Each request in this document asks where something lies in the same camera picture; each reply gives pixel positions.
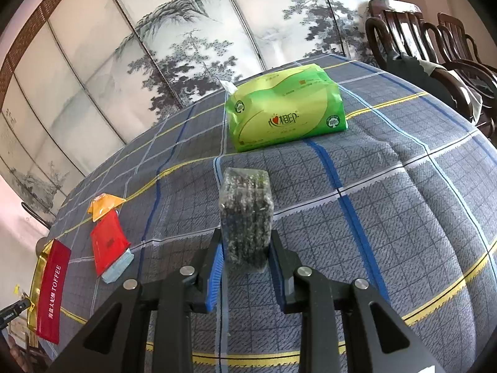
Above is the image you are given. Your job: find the gold tin red toffee box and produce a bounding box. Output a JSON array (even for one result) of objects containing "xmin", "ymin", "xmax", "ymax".
[{"xmin": 27, "ymin": 239, "xmax": 71, "ymax": 344}]

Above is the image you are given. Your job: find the orange snack packet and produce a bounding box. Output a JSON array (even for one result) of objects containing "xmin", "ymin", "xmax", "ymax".
[{"xmin": 88, "ymin": 193, "xmax": 126, "ymax": 222}]

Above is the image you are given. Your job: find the green tissue pack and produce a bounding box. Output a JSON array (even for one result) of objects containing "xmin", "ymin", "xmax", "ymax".
[{"xmin": 221, "ymin": 63, "xmax": 348, "ymax": 152}]

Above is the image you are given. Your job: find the dark wooden chair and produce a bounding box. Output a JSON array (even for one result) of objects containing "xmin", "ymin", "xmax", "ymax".
[
  {"xmin": 366, "ymin": 0, "xmax": 496, "ymax": 128},
  {"xmin": 437, "ymin": 13, "xmax": 496, "ymax": 125}
]

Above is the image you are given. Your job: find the red snack pack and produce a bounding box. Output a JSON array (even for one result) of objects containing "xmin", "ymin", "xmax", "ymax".
[{"xmin": 90, "ymin": 210, "xmax": 130, "ymax": 276}]

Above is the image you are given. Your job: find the painted folding screen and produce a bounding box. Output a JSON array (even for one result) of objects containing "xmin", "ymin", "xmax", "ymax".
[{"xmin": 1, "ymin": 0, "xmax": 373, "ymax": 221}]

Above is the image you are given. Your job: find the navy and pale blue pack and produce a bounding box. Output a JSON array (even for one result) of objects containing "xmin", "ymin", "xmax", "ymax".
[{"xmin": 101, "ymin": 249, "xmax": 135, "ymax": 284}]

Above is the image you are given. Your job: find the clear pack dark seaweed snack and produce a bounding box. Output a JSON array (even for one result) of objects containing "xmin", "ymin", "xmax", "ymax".
[{"xmin": 219, "ymin": 168, "xmax": 274, "ymax": 273}]

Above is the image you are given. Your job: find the plaid grey tablecloth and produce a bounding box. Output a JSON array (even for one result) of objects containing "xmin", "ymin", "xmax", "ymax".
[{"xmin": 43, "ymin": 56, "xmax": 496, "ymax": 372}]

